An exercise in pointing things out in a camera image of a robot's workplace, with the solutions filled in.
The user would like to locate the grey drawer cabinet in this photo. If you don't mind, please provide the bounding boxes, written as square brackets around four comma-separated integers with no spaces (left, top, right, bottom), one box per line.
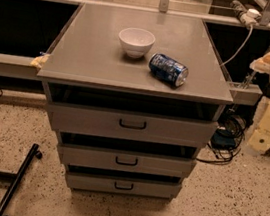
[21,0,245,212]

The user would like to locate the blue soda can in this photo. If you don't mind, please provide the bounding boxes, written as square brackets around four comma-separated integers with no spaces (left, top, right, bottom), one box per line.
[148,53,189,87]

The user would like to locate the white ceramic bowl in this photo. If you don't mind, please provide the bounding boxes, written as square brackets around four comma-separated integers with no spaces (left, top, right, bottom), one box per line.
[118,27,156,59]

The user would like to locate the white power cable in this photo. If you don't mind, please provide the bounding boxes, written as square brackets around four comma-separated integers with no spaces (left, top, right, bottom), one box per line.
[219,20,255,72]

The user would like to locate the yellow tape piece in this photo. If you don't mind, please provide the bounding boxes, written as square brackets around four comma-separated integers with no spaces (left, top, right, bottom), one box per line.
[30,54,50,69]

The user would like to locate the black cable bundle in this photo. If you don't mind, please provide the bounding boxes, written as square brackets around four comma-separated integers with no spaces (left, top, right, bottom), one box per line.
[196,109,249,169]

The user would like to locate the grey middle drawer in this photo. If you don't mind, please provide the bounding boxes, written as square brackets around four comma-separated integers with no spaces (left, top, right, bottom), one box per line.
[57,144,196,178]

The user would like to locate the grey metal rail frame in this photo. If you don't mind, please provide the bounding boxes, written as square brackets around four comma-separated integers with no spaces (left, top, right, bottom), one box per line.
[0,0,270,118]

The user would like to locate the white power strip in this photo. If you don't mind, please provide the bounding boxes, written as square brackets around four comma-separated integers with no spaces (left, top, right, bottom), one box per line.
[230,0,260,28]

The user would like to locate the grey top drawer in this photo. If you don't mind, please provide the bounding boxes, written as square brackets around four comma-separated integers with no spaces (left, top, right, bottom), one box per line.
[47,103,217,148]

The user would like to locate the grey bottom drawer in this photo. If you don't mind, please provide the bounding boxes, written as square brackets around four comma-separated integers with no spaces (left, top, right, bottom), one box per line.
[65,172,182,199]

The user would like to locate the grey drawer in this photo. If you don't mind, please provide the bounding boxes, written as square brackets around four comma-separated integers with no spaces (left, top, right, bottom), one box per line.
[47,103,217,148]
[57,144,196,178]
[65,172,182,199]

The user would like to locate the black metal stand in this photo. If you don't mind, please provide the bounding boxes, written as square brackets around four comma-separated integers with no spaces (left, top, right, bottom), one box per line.
[0,144,43,216]

